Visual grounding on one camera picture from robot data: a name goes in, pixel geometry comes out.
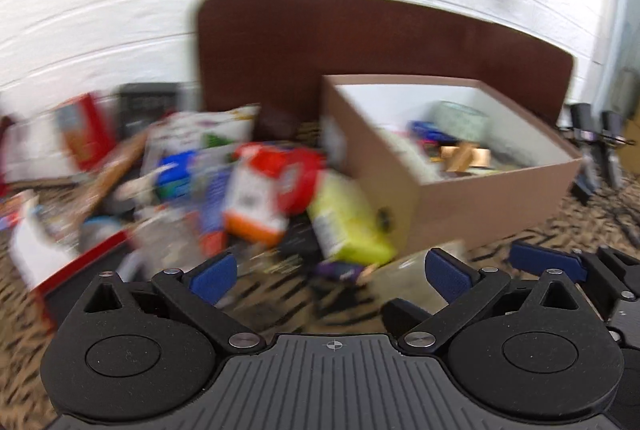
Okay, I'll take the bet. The clear plastic container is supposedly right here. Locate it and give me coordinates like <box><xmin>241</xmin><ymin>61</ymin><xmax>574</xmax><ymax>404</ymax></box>
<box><xmin>367</xmin><ymin>249</ymin><xmax>447</xmax><ymax>314</ymax></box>

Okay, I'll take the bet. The blue packet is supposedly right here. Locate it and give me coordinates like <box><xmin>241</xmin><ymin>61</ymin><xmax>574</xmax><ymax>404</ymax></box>
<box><xmin>155</xmin><ymin>150</ymin><xmax>196</xmax><ymax>202</ymax></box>

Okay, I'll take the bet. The black device on stand right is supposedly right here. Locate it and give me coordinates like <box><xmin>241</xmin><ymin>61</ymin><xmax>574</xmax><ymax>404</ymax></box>
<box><xmin>601</xmin><ymin>110</ymin><xmax>626</xmax><ymax>190</ymax></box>

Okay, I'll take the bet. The brown cardboard box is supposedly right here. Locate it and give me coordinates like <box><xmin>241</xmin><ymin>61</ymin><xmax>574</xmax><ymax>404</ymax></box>
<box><xmin>321</xmin><ymin>75</ymin><xmax>582</xmax><ymax>256</ymax></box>

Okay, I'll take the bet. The red white orange carton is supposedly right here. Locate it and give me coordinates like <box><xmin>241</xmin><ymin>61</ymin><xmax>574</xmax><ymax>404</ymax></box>
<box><xmin>222</xmin><ymin>143</ymin><xmax>324</xmax><ymax>247</ymax></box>

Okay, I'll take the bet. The yellow green snack packet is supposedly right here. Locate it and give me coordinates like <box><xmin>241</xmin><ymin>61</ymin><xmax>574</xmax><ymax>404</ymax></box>
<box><xmin>307</xmin><ymin>170</ymin><xmax>396</xmax><ymax>266</ymax></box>

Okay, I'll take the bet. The red white flat box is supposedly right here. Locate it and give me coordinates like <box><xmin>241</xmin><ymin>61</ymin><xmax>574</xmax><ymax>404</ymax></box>
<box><xmin>8</xmin><ymin>203</ymin><xmax>134</xmax><ymax>330</ymax></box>

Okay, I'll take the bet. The floral white pouch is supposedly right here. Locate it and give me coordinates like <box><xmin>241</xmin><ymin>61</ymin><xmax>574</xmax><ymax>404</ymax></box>
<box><xmin>141</xmin><ymin>104</ymin><xmax>262</xmax><ymax>174</ymax></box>

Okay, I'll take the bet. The pale green patterned tin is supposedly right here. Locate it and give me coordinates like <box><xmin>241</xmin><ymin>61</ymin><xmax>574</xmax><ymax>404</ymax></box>
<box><xmin>431</xmin><ymin>101</ymin><xmax>489</xmax><ymax>143</ymax></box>

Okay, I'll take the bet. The dark brown wooden board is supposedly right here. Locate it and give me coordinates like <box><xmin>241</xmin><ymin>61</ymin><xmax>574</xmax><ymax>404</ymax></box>
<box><xmin>195</xmin><ymin>0</ymin><xmax>574</xmax><ymax>121</ymax></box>

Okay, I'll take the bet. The red box by wall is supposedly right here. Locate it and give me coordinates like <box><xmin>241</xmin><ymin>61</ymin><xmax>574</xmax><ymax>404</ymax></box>
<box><xmin>53</xmin><ymin>93</ymin><xmax>116</xmax><ymax>172</ymax></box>

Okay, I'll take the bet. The black box by wall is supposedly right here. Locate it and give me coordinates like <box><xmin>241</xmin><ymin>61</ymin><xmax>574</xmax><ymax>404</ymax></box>
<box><xmin>116</xmin><ymin>82</ymin><xmax>179</xmax><ymax>140</ymax></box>

